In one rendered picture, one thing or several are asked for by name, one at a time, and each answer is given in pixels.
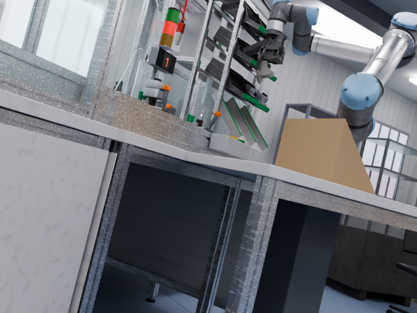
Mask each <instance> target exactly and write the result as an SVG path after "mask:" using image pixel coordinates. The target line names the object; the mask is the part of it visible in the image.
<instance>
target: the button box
mask: <svg viewBox="0 0 417 313"><path fill-rule="evenodd" d="M208 149H210V150H213V151H215V152H218V153H221V154H223V155H226V156H228V157H232V158H236V159H240V160H245V161H247V160H248V155H249V150H250V146H249V145H247V144H245V143H243V142H240V141H239V140H236V139H234V138H232V137H229V136H228V135H221V134H215V133H212V134H211V138H210V143H209V146H208Z"/></svg>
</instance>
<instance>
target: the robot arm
mask: <svg viewBox="0 0 417 313"><path fill-rule="evenodd" d="M319 12H320V10H319V8H318V7H316V6H311V5H304V4H294V3H292V0H273V3H272V6H271V11H270V14H269V19H268V22H267V27H266V34H265V36H266V37H267V38H266V39H264V40H262V41H259V42H257V43H254V44H252V45H250V46H248V47H246V48H244V49H243V50H244V53H245V54H246V55H247V56H248V57H250V56H251V55H254V54H257V53H259V55H258V59H257V66H256V69H257V71H256V74H257V81H258V83H259V84H261V82H262V81H263V79H264V78H272V77H273V76H274V72H273V71H271V65H270V63H272V64H273V65H278V64H279V65H282V63H283V60H284V55H285V52H284V51H285V49H283V46H284V41H285V40H287V36H285V34H284V30H285V26H286V23H287V22H291V23H294V32H293V40H292V51H293V52H294V53H295V54H296V55H299V56H301V55H306V54H308V53H309V52H313V53H318V54H322V55H327V56H330V57H335V58H340V59H344V60H349V61H354V62H358V63H363V64H366V65H367V66H366V67H365V69H364V70H363V72H361V73H356V75H355V74H353V75H350V76H349V77H347V78H346V79H345V81H344V83H343V85H342V87H341V91H340V99H339V104H338V110H337V114H336V119H346V121H347V124H348V126H349V129H350V131H351V134H352V137H353V139H354V141H355V144H356V145H358V144H359V143H361V142H362V141H363V140H365V139H366V138H367V137H368V136H369V135H370V134H371V133H372V132H373V131H374V129H375V118H373V116H374V115H373V113H374V109H375V106H376V105H377V103H378V102H379V100H380V98H381V97H382V95H383V93H384V84H385V83H386V81H387V80H388V79H389V77H390V75H391V74H392V73H393V71H394V70H396V69H399V68H402V67H404V66H406V65H407V64H409V63H410V62H411V61H412V60H413V59H414V57H415V55H416V51H417V14H414V13H410V12H400V13H398V14H395V15H394V16H393V19H392V20H391V22H392V23H391V25H390V28H389V29H388V30H387V32H386V33H385V35H384V36H383V39H382V45H379V46H377V47H375V46H371V45H366V44H363V43H357V42H351V41H347V40H342V39H336V38H332V37H327V36H324V35H318V34H312V26H313V25H316V24H317V22H318V16H319Z"/></svg>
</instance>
